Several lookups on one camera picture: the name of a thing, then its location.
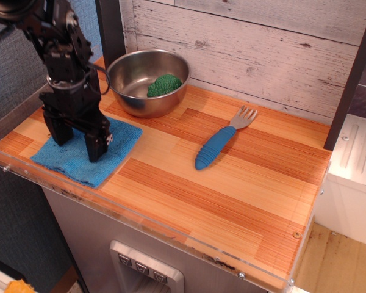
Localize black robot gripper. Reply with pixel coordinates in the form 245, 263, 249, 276
39, 79, 113, 162

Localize blue towel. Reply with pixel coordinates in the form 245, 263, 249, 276
30, 118, 143, 188

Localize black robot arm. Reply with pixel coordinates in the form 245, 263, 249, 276
0, 1, 113, 162

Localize yellow black object corner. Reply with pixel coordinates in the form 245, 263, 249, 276
4, 280, 35, 293

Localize stainless steel bowl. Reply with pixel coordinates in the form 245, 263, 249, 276
107, 49, 191, 118

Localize green textured toy vegetable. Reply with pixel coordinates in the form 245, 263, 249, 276
147, 74, 182, 98

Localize grey toy fridge cabinet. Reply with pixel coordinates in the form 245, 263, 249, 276
43, 188, 264, 292

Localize silver dispenser button panel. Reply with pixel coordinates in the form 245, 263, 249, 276
110, 240, 185, 292

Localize white toy sink unit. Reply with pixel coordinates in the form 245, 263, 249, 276
314, 115, 366, 244

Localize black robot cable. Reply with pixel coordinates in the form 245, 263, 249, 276
90, 62, 111, 95

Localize dark vertical post left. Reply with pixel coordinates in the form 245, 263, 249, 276
95, 0, 126, 68

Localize dark vertical post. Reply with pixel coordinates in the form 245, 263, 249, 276
95, 0, 126, 68
324, 28, 366, 151

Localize blue handled metal fork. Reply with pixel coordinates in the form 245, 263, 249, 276
195, 106, 258, 170

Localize dark vertical post right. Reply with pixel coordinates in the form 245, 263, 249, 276
324, 28, 366, 151

